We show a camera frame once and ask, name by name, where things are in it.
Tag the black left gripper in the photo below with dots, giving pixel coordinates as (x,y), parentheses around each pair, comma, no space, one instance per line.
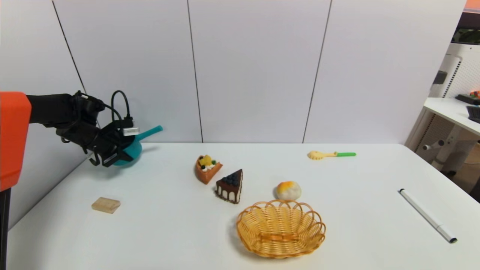
(111,159)

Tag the teal measuring cup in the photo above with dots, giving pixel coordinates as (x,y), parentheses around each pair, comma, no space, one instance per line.
(135,148)

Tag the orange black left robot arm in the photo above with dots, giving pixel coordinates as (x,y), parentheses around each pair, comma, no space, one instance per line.
(15,131)

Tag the yellow wicker basket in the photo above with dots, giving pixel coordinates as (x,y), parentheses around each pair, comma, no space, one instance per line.
(281,232)

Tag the light wooden block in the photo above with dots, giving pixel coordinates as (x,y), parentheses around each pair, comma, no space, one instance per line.
(106,205)

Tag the fruit topped cake slice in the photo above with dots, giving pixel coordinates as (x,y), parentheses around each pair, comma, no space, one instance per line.
(207,170)

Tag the chocolate blueberry cake slice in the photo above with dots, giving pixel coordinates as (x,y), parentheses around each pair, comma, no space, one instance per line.
(230,187)

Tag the orange white bun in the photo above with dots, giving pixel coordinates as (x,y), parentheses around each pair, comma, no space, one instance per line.
(288,191)

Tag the yellow green pasta spoon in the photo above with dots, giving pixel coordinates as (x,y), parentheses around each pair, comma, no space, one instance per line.
(318,155)

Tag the white marker pen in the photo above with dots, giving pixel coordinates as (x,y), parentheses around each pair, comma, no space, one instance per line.
(427,215)

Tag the white side desk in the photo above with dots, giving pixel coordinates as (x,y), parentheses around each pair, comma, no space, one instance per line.
(450,110)

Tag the white perforated panel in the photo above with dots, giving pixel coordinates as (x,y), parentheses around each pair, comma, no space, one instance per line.
(463,71)

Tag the black tray with colourful items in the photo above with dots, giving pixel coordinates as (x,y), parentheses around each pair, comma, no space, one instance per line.
(470,98)

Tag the black keyboard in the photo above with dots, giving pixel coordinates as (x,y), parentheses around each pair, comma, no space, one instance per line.
(474,113)

